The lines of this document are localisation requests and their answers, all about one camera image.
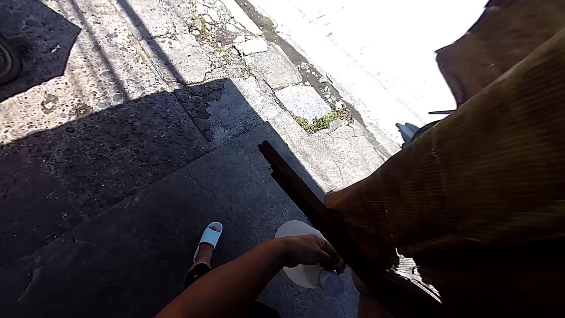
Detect dark wooden beam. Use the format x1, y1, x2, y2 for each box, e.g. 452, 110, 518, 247
258, 140, 442, 318

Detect black wheel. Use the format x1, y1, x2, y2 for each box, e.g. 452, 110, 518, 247
0, 34, 22, 86

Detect person's legs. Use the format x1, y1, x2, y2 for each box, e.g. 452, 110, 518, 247
184, 222, 282, 318

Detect person's left forearm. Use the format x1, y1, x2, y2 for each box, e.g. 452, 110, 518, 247
154, 238, 290, 318

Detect blue-grey jagged object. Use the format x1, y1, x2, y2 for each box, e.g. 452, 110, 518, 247
395, 122, 420, 149

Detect white round container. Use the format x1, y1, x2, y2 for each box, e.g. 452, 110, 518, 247
275, 220, 326, 289

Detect person's left hand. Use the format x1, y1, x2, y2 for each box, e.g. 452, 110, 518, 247
282, 234, 346, 274

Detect person's right forearm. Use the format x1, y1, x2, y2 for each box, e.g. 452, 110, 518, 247
358, 293, 393, 318

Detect translucent bluish cup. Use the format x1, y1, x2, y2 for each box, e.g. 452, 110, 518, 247
319, 270, 345, 298

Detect large brown cloth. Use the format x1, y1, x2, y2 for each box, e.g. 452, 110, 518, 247
324, 0, 565, 318

